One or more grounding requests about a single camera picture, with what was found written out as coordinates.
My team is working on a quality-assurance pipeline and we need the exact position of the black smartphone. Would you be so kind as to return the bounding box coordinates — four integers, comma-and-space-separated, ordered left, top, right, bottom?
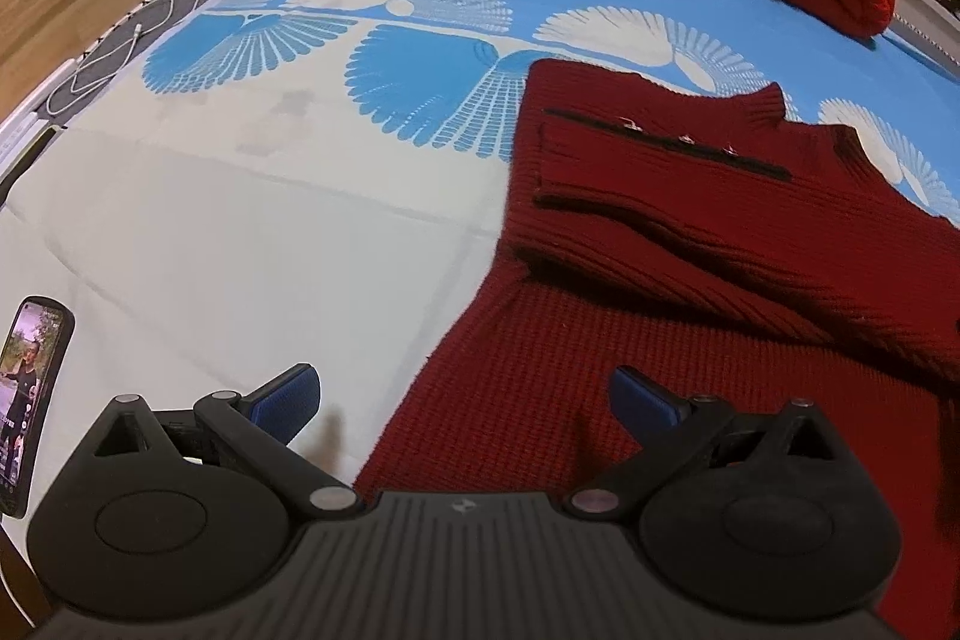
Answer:
0, 294, 77, 521

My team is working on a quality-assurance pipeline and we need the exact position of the white power strip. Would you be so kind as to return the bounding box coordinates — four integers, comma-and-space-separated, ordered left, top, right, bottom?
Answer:
0, 57, 82, 163

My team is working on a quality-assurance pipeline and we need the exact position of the blue white printed bedsheet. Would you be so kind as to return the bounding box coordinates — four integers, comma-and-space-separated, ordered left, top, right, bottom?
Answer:
0, 0, 960, 483

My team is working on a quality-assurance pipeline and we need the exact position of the black slim device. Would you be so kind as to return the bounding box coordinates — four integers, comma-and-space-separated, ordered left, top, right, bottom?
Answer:
0, 125, 61, 212

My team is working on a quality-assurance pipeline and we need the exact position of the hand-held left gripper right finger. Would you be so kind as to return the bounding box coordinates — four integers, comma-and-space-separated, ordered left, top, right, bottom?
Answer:
561, 366, 842, 522

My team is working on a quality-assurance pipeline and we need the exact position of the white coiled cable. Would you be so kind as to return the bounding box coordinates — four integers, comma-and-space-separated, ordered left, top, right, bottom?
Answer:
45, 0, 200, 118

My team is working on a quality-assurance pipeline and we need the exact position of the white phone charging cable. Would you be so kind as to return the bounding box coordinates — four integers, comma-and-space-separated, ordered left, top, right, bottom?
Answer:
0, 520, 38, 637

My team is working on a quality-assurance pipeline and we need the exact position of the dark red knit sweater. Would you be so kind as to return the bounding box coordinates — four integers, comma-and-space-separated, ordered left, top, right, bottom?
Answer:
351, 56, 960, 640

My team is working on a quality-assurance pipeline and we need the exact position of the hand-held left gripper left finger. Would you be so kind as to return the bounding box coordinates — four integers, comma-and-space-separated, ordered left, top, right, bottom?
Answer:
88, 364, 362, 522

